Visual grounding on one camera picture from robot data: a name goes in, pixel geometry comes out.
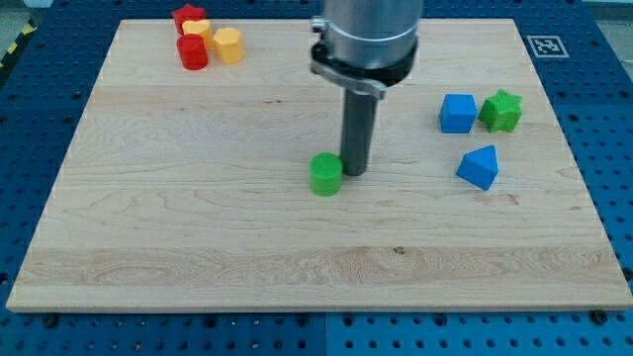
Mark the yellow hexagon block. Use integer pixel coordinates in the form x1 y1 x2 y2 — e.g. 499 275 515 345
214 27 245 64

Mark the red cylinder block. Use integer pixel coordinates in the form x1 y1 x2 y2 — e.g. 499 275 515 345
176 34 209 70

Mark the green cylinder block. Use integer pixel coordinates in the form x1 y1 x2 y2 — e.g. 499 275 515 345
309 152 343 197

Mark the blue triangle block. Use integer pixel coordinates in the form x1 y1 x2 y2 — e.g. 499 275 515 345
456 145 498 191

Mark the white fiducial marker tag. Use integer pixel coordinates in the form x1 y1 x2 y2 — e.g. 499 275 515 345
527 35 569 58

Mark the black yellow hazard tape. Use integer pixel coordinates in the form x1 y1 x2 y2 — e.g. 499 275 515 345
1 18 38 71

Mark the green star block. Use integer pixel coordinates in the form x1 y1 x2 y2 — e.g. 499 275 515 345
478 89 522 133

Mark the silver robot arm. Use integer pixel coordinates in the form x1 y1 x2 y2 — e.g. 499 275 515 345
310 0 423 100

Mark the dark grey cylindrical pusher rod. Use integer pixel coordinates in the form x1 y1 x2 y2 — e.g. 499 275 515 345
339 89 378 176

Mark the red star block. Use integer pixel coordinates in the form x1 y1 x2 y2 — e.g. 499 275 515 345
171 3 207 35

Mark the wooden board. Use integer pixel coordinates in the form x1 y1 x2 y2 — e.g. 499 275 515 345
7 19 632 313

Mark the yellow heart block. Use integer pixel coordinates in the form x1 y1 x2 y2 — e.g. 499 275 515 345
182 19 214 51

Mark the blue cube block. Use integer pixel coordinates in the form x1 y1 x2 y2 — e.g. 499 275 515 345
439 93 478 134

